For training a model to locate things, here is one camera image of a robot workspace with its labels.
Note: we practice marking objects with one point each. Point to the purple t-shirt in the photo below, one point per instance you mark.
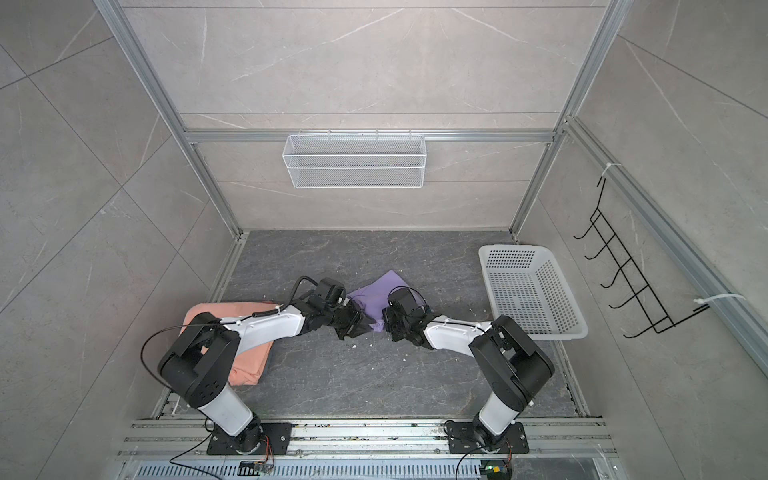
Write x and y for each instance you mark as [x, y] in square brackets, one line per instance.
[373, 298]

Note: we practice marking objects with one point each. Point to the white wire mesh wall basket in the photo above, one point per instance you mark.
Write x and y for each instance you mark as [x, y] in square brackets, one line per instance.
[348, 161]

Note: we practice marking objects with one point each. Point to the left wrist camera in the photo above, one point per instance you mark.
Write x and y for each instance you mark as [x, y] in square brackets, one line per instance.
[330, 292]

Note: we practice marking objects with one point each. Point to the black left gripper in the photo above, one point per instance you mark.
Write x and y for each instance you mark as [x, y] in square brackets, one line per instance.
[359, 320]

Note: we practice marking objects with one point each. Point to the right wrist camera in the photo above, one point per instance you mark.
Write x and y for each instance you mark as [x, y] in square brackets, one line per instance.
[407, 298]

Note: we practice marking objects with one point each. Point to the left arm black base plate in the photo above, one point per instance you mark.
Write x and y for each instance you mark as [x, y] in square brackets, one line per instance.
[253, 440]

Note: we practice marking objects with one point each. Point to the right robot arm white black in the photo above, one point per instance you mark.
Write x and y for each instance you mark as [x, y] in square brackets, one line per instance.
[513, 365]

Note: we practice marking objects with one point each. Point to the pink folded t-shirt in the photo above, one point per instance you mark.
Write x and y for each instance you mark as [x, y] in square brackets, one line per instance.
[248, 366]

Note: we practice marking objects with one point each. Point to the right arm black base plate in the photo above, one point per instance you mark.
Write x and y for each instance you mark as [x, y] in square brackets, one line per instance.
[473, 437]

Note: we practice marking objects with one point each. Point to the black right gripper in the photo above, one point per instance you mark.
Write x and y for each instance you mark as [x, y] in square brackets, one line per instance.
[388, 313]

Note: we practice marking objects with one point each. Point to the black wire hook rack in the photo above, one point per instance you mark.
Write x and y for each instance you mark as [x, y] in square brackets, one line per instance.
[657, 318]

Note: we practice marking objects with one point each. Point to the aluminium rail base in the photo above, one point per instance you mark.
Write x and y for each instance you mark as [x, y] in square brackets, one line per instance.
[538, 448]

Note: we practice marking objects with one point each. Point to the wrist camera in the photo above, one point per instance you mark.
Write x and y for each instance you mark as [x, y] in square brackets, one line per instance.
[330, 292]
[407, 298]

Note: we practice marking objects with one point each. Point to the white plastic laundry basket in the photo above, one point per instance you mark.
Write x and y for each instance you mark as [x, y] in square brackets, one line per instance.
[525, 283]

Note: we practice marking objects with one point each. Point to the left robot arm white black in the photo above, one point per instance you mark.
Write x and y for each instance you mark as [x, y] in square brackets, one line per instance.
[198, 364]

